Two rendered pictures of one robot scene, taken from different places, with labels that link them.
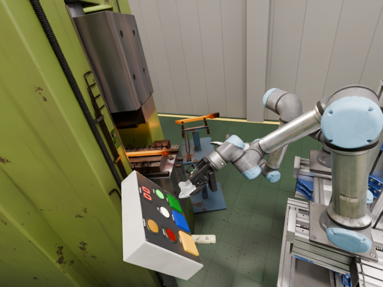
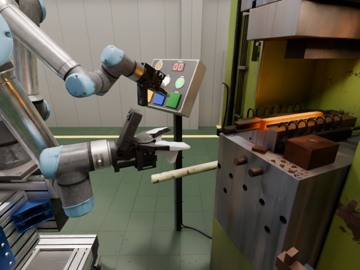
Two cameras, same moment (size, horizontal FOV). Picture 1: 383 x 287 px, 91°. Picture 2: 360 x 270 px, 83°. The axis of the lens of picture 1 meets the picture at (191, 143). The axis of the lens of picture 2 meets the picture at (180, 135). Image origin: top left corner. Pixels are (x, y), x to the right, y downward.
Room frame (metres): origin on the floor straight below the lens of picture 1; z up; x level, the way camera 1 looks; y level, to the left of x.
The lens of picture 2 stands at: (1.47, -0.42, 1.22)
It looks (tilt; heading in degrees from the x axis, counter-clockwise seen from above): 21 degrees down; 147
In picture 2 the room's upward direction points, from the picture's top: straight up
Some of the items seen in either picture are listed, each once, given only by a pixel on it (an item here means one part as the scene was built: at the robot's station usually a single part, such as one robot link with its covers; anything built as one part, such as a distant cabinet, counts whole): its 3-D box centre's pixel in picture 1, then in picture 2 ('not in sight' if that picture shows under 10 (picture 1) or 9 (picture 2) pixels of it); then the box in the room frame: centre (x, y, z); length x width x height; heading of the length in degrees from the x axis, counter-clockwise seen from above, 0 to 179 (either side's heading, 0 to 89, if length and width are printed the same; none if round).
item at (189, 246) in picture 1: (187, 244); (148, 95); (0.40, 0.08, 1.01); 0.07 x 0.05 x 0.07; 14
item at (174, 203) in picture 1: (174, 204); (173, 100); (0.59, 0.12, 1.01); 0.07 x 0.05 x 0.07; 14
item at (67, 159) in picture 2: not in sight; (68, 161); (0.94, -0.40, 0.98); 0.11 x 0.08 x 0.09; 79
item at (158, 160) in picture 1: (134, 161); (295, 125); (1.07, 0.41, 0.96); 0.42 x 0.20 x 0.09; 79
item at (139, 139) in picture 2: not in sight; (133, 151); (0.97, -0.24, 0.97); 0.12 x 0.08 x 0.09; 79
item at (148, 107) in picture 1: (114, 111); (316, 24); (1.07, 0.41, 1.32); 0.42 x 0.20 x 0.10; 79
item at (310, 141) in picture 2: (161, 146); (310, 151); (1.22, 0.23, 0.95); 0.12 x 0.09 x 0.07; 79
